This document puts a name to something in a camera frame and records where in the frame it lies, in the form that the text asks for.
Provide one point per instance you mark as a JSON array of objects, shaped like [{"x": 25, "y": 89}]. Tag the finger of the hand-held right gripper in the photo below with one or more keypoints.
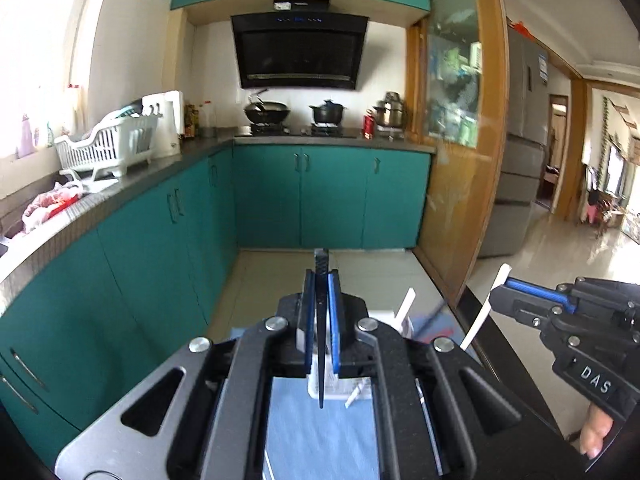
[
  {"x": 540, "y": 293},
  {"x": 520, "y": 307}
]

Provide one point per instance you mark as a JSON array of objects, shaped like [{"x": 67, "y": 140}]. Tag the stainless steel pot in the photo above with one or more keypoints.
[{"x": 390, "y": 110}]

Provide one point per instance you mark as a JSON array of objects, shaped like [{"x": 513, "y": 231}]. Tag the blue table mat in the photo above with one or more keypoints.
[{"x": 320, "y": 440}]

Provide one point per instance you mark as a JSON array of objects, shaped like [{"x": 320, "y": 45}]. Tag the purple bottle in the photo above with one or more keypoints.
[{"x": 26, "y": 137}]

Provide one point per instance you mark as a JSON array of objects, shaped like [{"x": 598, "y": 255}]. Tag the silver refrigerator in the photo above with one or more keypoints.
[{"x": 520, "y": 160}]

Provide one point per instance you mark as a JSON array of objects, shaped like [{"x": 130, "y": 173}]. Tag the wooden doorway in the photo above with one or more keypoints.
[{"x": 555, "y": 150}]

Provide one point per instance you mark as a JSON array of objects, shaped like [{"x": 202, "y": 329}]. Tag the white slotted utensil basket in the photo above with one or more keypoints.
[{"x": 332, "y": 389}]

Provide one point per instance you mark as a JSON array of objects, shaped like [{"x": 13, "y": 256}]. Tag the black range hood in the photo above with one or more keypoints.
[{"x": 300, "y": 45}]

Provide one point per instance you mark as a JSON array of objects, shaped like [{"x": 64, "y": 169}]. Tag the person's right hand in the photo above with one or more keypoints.
[{"x": 596, "y": 432}]

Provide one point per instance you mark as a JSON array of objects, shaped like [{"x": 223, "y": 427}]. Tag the black utensil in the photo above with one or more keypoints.
[{"x": 320, "y": 262}]

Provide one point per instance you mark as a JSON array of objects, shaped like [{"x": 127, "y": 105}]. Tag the clear oil bottle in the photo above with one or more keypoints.
[{"x": 207, "y": 115}]

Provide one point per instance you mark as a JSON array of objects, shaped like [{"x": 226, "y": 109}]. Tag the black cooking pot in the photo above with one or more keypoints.
[{"x": 327, "y": 112}]

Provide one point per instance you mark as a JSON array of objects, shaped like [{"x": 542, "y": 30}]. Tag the small white utensil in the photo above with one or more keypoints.
[{"x": 354, "y": 396}]

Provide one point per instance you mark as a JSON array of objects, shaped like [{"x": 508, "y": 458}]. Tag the gas stove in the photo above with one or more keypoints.
[{"x": 295, "y": 131}]

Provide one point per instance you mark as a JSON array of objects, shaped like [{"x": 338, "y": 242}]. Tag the white dish rack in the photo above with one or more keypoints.
[{"x": 110, "y": 145}]

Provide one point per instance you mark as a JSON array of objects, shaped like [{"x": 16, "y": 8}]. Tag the tapered white plastic utensil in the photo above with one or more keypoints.
[{"x": 475, "y": 327}]

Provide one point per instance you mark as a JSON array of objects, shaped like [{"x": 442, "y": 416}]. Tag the black wok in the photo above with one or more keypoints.
[{"x": 267, "y": 110}]

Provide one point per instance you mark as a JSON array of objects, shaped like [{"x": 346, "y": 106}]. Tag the red can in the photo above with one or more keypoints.
[{"x": 369, "y": 125}]

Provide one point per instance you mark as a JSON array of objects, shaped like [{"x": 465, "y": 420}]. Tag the kitchen window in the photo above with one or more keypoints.
[{"x": 40, "y": 50}]

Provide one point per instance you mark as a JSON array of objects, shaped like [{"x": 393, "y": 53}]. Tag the teal base cabinets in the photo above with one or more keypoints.
[{"x": 300, "y": 195}]

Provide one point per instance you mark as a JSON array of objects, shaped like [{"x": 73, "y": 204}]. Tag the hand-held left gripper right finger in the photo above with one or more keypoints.
[{"x": 334, "y": 330}]

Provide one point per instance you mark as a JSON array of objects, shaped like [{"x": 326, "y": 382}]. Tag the wood framed glass door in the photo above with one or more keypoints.
[{"x": 452, "y": 125}]

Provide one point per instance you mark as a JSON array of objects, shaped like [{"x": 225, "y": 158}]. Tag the dark sauce bottles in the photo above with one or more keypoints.
[{"x": 191, "y": 120}]

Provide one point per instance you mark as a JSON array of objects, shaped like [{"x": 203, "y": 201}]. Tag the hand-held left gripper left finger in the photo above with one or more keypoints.
[{"x": 310, "y": 320}]

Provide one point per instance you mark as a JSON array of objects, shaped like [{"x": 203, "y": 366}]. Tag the plastic bag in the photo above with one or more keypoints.
[{"x": 50, "y": 205}]

